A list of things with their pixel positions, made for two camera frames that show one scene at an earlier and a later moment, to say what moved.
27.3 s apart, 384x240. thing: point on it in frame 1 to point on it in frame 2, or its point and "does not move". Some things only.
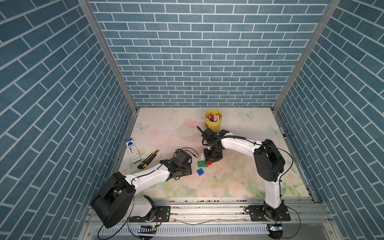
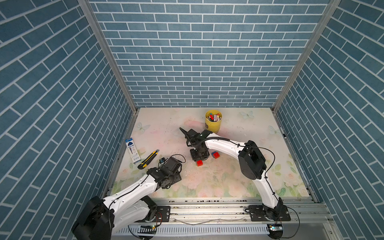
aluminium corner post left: x=87 y=7 does not move
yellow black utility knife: x=147 y=161 does not move
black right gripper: x=208 y=159 to x=191 y=153
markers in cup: x=214 y=118 does not move
